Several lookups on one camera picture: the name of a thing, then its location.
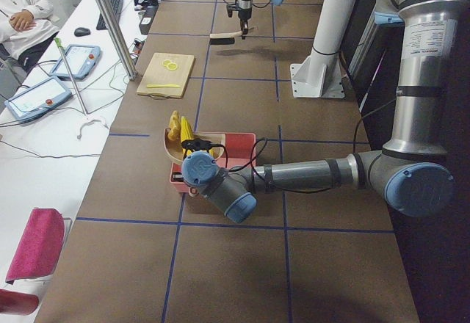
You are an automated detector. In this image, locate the thin metal rod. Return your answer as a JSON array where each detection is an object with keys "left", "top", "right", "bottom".
[{"left": 54, "top": 37, "right": 89, "bottom": 116}]

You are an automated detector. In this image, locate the white brush with dark bristles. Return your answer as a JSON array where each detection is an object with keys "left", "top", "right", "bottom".
[{"left": 209, "top": 31, "right": 241, "bottom": 46}]

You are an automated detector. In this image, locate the yellow toy knife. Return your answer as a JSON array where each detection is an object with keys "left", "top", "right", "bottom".
[{"left": 146, "top": 83, "right": 180, "bottom": 89}]

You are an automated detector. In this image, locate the far teach pendant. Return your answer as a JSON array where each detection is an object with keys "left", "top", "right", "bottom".
[{"left": 49, "top": 44, "right": 101, "bottom": 81}]

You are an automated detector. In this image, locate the black power adapter box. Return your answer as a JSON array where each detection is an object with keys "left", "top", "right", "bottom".
[{"left": 139, "top": 5, "right": 159, "bottom": 35}]

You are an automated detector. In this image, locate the teach pendant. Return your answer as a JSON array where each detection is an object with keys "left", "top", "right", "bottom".
[
  {"left": 49, "top": 44, "right": 101, "bottom": 81},
  {"left": 4, "top": 76, "right": 72, "bottom": 123}
]

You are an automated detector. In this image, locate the pink plastic bin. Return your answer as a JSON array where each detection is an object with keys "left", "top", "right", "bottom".
[{"left": 164, "top": 129, "right": 256, "bottom": 193}]

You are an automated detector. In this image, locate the aluminium frame post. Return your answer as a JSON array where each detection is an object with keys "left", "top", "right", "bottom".
[{"left": 95, "top": 0, "right": 138, "bottom": 81}]

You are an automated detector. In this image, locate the seated person in white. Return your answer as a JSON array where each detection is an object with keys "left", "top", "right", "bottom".
[{"left": 1, "top": 0, "right": 59, "bottom": 73}]

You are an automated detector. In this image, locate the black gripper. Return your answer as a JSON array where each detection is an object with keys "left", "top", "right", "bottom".
[
  {"left": 181, "top": 138, "right": 212, "bottom": 152},
  {"left": 238, "top": 8, "right": 252, "bottom": 40}
]

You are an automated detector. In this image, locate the wooden cutting board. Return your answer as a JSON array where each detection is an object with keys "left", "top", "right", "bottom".
[{"left": 137, "top": 53, "right": 195, "bottom": 98}]

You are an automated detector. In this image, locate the tan toy potato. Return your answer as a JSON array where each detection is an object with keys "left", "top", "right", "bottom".
[{"left": 167, "top": 110, "right": 181, "bottom": 141}]

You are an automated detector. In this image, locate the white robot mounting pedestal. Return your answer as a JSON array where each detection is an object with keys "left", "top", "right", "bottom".
[{"left": 290, "top": 0, "right": 356, "bottom": 99}]

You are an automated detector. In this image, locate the beige plastic dustpan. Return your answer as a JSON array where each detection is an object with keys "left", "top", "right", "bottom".
[{"left": 162, "top": 127, "right": 226, "bottom": 164}]

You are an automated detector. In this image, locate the pink cloth on stand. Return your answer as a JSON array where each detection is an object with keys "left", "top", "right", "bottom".
[{"left": 5, "top": 208, "right": 65, "bottom": 284}]

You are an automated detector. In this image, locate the black computer mouse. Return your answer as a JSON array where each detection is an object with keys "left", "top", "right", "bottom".
[{"left": 74, "top": 27, "right": 91, "bottom": 37}]

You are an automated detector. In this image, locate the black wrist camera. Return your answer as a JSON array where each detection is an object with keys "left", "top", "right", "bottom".
[{"left": 226, "top": 1, "right": 239, "bottom": 18}]

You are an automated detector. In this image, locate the red object at edge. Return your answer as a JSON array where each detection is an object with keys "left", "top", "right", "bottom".
[{"left": 1, "top": 289, "right": 39, "bottom": 316}]

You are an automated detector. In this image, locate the near teach pendant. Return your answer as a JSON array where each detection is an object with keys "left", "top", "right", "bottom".
[{"left": 4, "top": 76, "right": 72, "bottom": 123}]

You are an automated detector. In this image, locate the black keyboard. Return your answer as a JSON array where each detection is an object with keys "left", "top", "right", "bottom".
[{"left": 95, "top": 0, "right": 123, "bottom": 30}]

